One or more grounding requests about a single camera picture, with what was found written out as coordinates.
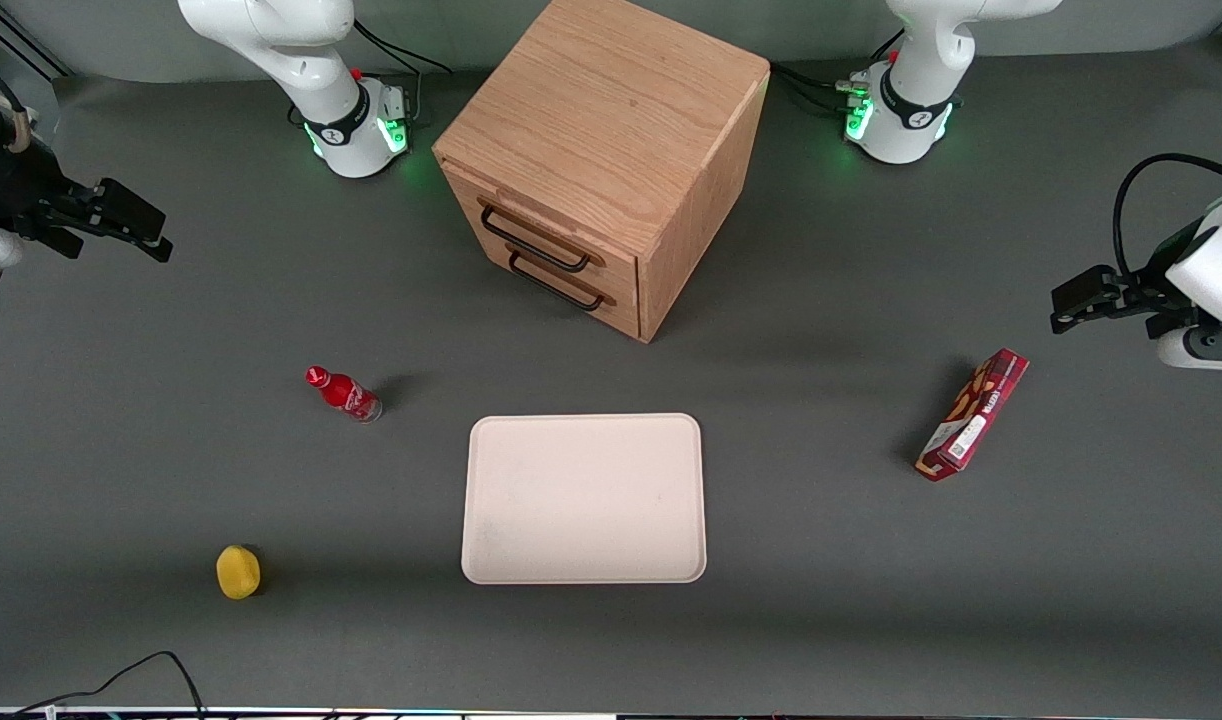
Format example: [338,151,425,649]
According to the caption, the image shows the black arm base cables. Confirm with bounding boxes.
[769,30,907,116]
[351,18,454,128]

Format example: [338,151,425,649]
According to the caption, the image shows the beige rectangular plastic tray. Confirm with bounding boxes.
[461,413,708,586]

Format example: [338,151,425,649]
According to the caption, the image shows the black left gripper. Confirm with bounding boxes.
[1050,219,1218,343]

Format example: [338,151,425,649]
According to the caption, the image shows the black left arm base cables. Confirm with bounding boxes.
[769,30,907,116]

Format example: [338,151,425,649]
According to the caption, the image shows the wooden drawer with black handle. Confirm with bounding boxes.
[439,157,640,291]
[468,222,640,341]

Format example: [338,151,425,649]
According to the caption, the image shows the black right arm base cables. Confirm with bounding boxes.
[351,18,454,128]

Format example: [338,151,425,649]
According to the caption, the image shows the small red soda bottle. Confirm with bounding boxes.
[305,365,384,424]

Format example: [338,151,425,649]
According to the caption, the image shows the red tartan cookie box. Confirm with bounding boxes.
[915,348,1030,483]

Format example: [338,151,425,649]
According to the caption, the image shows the yellow lemon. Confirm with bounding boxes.
[216,544,263,601]

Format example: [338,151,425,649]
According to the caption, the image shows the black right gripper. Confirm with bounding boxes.
[0,128,174,264]

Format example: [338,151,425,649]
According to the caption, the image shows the black cable on table edge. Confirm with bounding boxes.
[0,651,208,720]

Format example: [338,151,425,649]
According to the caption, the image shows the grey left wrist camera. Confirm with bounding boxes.
[1157,325,1222,373]

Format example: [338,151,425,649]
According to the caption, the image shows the beige curved fixture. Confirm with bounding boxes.
[0,100,34,154]

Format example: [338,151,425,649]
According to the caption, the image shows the black looped left gripper cable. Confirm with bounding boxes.
[1114,152,1222,283]

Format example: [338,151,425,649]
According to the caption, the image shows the wooden oak drawer cabinet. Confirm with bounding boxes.
[432,0,772,345]

